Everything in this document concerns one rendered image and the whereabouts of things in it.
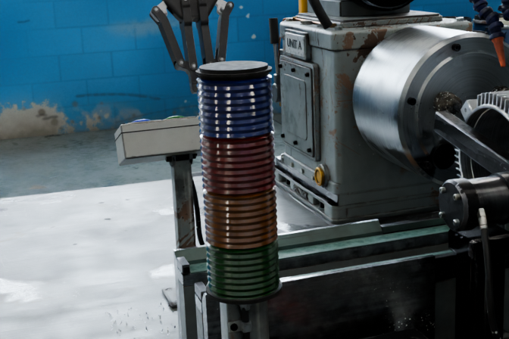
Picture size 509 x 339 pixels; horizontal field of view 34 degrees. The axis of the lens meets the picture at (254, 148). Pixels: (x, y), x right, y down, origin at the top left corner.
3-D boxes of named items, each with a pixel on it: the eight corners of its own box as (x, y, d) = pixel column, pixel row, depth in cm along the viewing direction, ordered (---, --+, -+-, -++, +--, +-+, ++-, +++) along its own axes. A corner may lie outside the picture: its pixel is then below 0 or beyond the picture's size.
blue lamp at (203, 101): (260, 120, 71) (257, 67, 70) (285, 134, 65) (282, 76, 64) (191, 128, 69) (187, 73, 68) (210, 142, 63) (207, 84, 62)
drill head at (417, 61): (433, 139, 170) (434, 15, 164) (548, 184, 136) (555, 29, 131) (319, 153, 163) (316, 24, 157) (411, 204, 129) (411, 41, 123)
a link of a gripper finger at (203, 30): (190, 3, 128) (199, 1, 129) (202, 73, 127) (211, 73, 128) (195, -6, 124) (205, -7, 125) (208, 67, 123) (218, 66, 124)
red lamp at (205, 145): (262, 172, 72) (260, 120, 71) (286, 190, 66) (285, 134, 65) (194, 181, 70) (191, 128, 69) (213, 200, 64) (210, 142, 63)
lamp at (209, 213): (263, 222, 73) (262, 172, 72) (288, 244, 67) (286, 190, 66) (197, 231, 71) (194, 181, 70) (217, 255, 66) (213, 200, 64)
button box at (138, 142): (229, 153, 128) (225, 119, 128) (242, 145, 121) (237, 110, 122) (117, 166, 123) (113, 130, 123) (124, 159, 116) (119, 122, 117)
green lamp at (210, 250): (266, 271, 74) (263, 222, 73) (290, 296, 68) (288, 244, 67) (200, 281, 72) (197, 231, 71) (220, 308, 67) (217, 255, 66)
